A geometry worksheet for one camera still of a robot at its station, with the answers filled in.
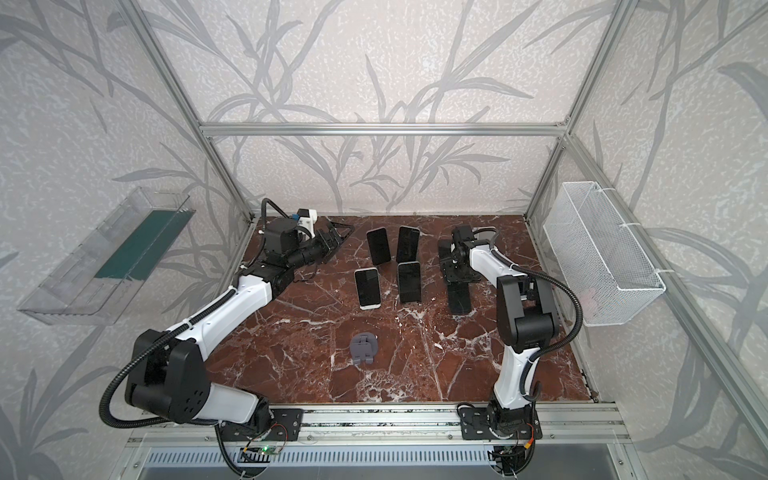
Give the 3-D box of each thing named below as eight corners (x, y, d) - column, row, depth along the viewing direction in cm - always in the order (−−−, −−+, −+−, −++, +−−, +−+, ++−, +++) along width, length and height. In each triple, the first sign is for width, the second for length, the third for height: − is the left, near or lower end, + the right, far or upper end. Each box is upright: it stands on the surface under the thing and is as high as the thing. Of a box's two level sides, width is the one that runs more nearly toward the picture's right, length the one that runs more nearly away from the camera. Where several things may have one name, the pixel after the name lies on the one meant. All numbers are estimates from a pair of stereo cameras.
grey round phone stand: (349, 363, 86) (348, 361, 84) (352, 335, 91) (351, 332, 89) (377, 363, 86) (376, 361, 84) (379, 335, 91) (378, 332, 89)
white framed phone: (359, 310, 96) (352, 285, 85) (360, 293, 101) (355, 267, 89) (380, 310, 96) (377, 285, 85) (381, 293, 101) (378, 267, 89)
